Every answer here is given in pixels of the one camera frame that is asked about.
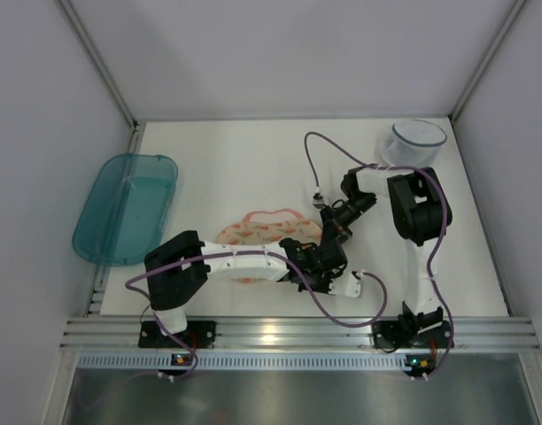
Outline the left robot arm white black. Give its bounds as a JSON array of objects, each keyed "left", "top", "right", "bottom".
[{"left": 144, "top": 230, "right": 348, "bottom": 335}]

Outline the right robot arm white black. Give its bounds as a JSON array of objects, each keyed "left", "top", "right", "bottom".
[{"left": 319, "top": 166, "right": 453, "bottom": 344}]

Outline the teal plastic bin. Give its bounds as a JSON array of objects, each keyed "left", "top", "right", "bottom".
[{"left": 72, "top": 153, "right": 179, "bottom": 267}]

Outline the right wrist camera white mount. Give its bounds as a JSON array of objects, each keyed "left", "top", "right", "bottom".
[{"left": 312, "top": 186, "right": 328, "bottom": 210}]

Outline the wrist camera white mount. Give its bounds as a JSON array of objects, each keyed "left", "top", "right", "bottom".
[
  {"left": 312, "top": 186, "right": 328, "bottom": 210},
  {"left": 329, "top": 271, "right": 365, "bottom": 298}
]

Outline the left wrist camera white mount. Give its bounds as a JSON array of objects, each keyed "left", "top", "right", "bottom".
[{"left": 329, "top": 271, "right": 365, "bottom": 298}]

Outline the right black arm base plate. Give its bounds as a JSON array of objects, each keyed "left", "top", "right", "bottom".
[{"left": 372, "top": 321, "right": 452, "bottom": 352}]

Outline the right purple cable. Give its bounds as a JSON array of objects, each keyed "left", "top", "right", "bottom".
[{"left": 304, "top": 131, "right": 454, "bottom": 377}]

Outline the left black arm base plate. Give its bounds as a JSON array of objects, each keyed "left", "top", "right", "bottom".
[{"left": 137, "top": 321, "right": 217, "bottom": 349}]

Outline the aluminium mounting rail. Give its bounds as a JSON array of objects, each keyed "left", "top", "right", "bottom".
[{"left": 59, "top": 315, "right": 540, "bottom": 353}]

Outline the white slotted cable duct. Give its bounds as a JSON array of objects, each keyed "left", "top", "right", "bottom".
[{"left": 77, "top": 352, "right": 429, "bottom": 372}]

